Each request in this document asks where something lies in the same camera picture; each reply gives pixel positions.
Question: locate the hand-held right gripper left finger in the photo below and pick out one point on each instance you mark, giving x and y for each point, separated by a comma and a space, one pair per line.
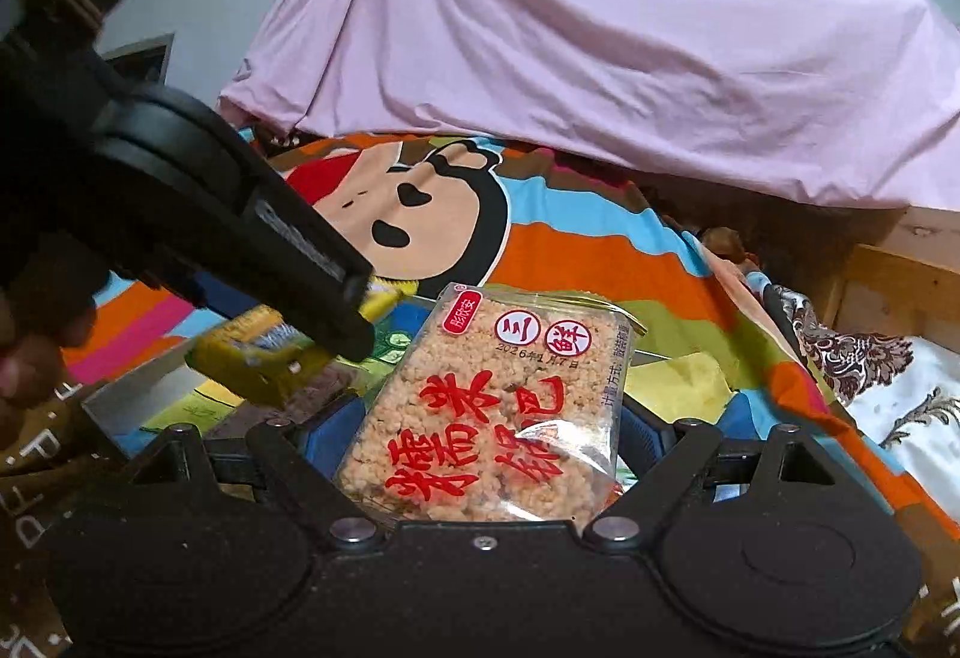
319, 437

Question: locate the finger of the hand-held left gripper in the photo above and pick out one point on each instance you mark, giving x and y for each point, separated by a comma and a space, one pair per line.
315, 275

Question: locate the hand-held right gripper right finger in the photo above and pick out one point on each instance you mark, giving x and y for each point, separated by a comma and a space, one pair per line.
646, 437

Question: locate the yellow green rice bar packet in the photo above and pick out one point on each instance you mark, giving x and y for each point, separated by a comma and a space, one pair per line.
240, 350

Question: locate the clear rice cracker packet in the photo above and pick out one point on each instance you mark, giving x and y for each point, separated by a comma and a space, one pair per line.
480, 418

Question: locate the silver tin tray with drawing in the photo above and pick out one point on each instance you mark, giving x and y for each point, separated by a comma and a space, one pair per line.
150, 395

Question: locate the person's left hand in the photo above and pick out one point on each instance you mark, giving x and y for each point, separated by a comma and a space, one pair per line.
30, 343

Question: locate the dark window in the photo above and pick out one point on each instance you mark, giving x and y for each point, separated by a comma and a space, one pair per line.
142, 62

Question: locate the printed cartoon monkey blanket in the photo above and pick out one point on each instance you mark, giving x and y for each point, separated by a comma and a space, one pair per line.
585, 238

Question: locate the pink bed sheet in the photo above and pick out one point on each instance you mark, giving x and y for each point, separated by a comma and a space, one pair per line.
600, 28

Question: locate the wooden bed frame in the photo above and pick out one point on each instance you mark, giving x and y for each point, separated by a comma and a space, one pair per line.
900, 283

